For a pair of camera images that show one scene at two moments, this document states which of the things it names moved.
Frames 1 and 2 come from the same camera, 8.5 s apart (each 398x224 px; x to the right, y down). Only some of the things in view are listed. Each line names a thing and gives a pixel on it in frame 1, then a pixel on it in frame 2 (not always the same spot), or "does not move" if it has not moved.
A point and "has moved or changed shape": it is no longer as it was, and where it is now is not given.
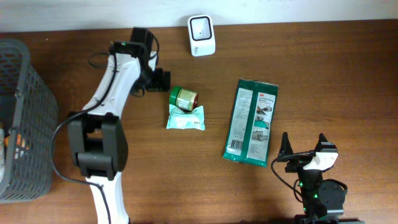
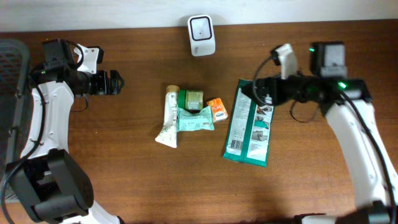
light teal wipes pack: (193, 120) has moved or changed shape
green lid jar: (186, 99) has moved or changed shape
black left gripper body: (156, 81) to (99, 84)
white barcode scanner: (202, 36) does not move
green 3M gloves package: (249, 130) does not move
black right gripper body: (295, 161) to (275, 86)
